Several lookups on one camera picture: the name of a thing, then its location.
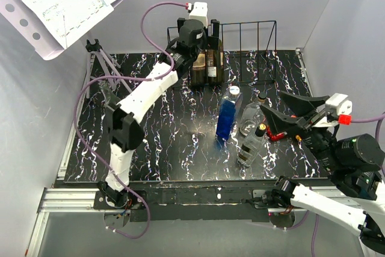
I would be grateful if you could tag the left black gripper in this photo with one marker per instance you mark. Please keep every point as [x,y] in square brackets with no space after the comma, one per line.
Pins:
[210,41]

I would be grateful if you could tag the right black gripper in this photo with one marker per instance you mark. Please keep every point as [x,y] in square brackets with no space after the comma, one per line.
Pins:
[302,106]

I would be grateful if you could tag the clear round bottle cork stopper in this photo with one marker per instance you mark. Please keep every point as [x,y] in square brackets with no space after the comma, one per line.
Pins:
[252,115]

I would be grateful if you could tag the dark green wine bottle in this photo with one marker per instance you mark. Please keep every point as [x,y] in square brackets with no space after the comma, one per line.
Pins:
[214,65]
[198,70]

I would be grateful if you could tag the clear square bottle orange label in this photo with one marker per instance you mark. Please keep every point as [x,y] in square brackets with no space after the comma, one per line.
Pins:
[253,143]

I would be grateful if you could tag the blue square glass bottle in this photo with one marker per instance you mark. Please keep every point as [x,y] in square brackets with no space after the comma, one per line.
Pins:
[229,109]

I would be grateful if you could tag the tall clear bottle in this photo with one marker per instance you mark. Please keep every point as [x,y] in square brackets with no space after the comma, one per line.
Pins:
[110,98]

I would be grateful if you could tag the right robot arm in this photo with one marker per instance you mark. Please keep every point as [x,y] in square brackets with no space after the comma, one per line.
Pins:
[353,164]

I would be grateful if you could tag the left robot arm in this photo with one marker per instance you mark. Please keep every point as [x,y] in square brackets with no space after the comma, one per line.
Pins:
[123,118]

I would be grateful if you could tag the lilac music stand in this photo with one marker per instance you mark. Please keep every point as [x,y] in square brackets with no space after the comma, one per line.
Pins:
[32,29]

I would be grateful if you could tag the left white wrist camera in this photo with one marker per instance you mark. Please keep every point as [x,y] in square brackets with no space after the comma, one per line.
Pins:
[198,11]

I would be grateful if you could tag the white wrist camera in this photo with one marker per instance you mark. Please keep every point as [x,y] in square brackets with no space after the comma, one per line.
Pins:
[337,111]
[198,11]

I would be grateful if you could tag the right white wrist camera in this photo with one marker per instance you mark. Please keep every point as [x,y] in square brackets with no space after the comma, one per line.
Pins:
[337,111]

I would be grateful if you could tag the black wire wine rack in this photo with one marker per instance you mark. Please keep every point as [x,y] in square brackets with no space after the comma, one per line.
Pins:
[250,51]

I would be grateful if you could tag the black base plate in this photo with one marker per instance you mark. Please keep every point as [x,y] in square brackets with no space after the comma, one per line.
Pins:
[193,200]

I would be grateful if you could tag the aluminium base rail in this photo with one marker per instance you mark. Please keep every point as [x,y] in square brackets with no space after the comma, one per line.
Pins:
[180,145]

